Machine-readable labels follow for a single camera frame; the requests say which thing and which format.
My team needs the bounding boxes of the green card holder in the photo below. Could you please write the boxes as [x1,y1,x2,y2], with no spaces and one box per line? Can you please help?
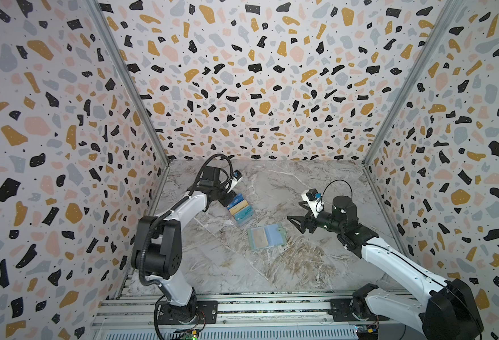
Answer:
[248,223,287,251]

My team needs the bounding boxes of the teal VIP credit card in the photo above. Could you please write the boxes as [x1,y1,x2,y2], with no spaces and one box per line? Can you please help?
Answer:
[234,206,254,226]

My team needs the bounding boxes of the gold card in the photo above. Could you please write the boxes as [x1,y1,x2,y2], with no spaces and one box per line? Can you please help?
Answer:
[249,228,269,250]

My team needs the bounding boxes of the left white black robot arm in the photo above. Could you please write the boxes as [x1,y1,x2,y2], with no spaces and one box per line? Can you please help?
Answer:
[131,165,242,322]

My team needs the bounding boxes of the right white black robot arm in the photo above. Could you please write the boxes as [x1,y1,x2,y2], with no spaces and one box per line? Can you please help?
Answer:
[287,189,484,339]

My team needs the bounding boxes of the dark blue credit card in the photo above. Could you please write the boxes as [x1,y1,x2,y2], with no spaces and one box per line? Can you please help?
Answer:
[227,194,244,210]

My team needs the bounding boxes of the beige credit card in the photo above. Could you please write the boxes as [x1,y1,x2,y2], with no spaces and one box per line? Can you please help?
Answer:
[229,200,249,215]

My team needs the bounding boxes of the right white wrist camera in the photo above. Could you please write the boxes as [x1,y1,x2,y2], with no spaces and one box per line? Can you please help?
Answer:
[301,188,324,218]

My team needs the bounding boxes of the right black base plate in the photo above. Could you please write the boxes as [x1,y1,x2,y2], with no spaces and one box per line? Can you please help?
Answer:
[328,297,388,322]

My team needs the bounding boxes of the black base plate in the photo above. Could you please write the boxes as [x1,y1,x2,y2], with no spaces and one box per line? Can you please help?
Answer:
[328,297,388,322]
[154,300,218,326]

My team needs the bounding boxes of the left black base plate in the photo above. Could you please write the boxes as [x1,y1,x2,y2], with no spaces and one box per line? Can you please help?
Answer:
[154,300,218,326]

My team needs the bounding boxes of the aluminium rail frame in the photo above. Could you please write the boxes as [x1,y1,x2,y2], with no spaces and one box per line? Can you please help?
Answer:
[91,290,423,339]

